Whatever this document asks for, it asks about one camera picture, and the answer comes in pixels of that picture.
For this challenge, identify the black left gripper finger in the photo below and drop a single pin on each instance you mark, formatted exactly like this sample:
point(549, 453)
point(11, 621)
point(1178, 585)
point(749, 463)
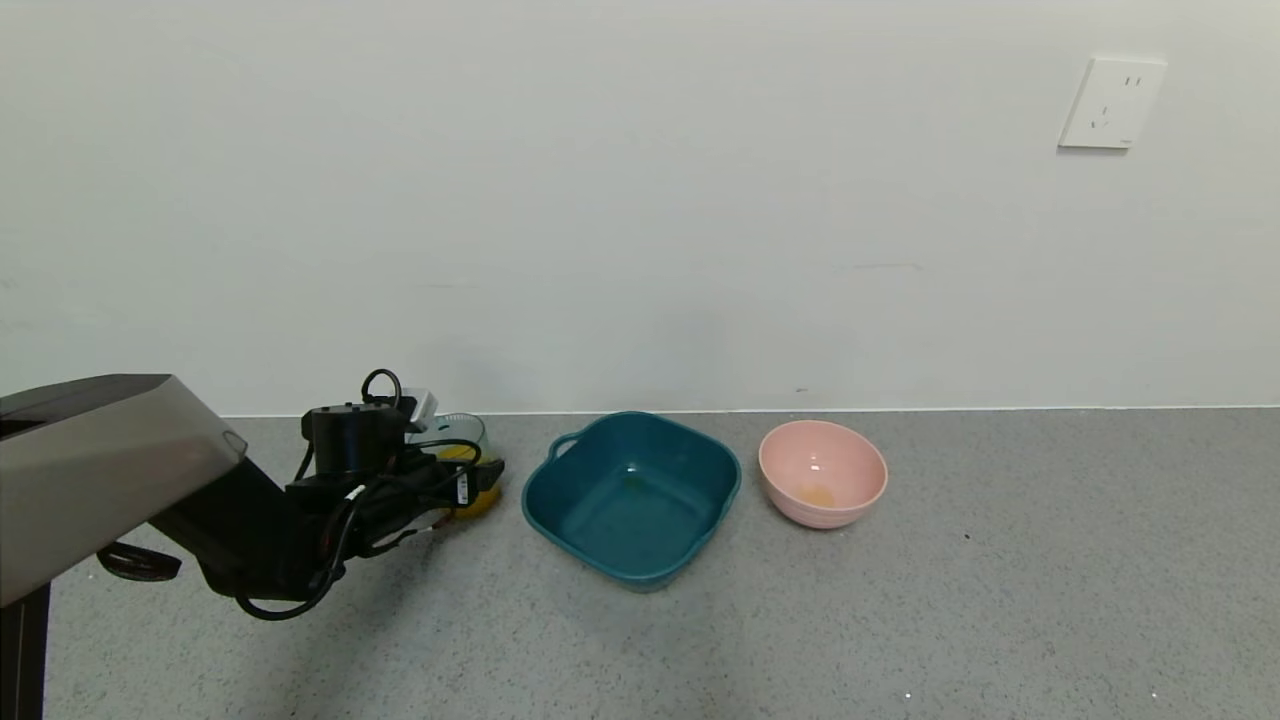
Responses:
point(485, 476)

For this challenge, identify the clear ribbed plastic cup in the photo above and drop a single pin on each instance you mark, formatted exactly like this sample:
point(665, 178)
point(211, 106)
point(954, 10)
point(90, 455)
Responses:
point(466, 428)

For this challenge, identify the orange yellow juice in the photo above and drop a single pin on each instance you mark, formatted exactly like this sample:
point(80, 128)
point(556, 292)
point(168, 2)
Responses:
point(480, 504)

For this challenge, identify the pink ribbed bowl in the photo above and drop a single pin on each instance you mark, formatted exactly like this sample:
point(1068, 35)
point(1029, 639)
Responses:
point(820, 480)

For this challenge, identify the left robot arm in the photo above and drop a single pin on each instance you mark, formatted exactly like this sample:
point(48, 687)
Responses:
point(100, 470)

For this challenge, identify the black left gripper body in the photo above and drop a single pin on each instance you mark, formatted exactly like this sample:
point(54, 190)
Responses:
point(465, 488)

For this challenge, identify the white wall socket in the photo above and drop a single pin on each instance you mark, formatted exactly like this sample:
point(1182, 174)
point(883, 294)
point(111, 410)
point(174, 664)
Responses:
point(1110, 102)

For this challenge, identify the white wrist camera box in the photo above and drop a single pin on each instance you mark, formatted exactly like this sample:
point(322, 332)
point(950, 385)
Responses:
point(422, 407)

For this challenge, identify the teal square plastic basin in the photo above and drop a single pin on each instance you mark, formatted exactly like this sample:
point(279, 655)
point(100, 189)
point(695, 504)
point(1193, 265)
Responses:
point(630, 500)

